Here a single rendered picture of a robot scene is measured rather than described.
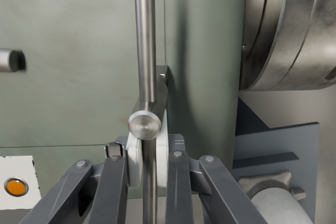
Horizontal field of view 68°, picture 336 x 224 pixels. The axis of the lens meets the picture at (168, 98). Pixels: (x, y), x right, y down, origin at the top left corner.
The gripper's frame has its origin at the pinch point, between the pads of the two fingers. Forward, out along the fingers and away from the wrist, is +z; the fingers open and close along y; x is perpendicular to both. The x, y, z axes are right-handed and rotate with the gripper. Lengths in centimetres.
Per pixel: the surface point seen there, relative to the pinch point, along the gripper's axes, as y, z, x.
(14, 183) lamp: -16.9, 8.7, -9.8
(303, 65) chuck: 19.2, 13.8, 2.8
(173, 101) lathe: 2.3, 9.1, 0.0
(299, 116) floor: 94, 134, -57
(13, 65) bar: -13.4, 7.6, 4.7
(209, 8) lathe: 6.0, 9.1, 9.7
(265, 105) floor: 70, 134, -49
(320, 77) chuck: 22.8, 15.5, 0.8
